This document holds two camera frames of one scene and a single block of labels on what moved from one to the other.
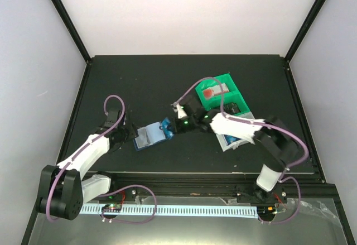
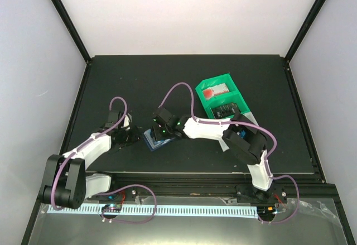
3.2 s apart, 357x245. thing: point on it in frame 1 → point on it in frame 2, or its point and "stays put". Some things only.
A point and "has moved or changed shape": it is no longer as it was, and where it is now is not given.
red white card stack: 215,90 stays put
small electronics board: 112,208 stays put
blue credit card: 167,127 has moved or changed shape
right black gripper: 177,128 → 157,134
